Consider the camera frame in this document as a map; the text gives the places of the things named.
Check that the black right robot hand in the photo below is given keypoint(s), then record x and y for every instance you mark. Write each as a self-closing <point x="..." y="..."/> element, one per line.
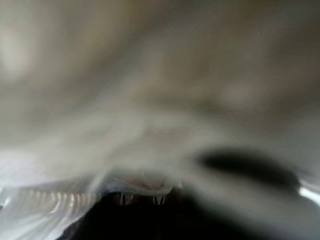
<point x="175" y="220"/>

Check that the white frilled cloth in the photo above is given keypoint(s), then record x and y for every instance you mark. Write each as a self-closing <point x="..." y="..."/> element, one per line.
<point x="150" y="75"/>

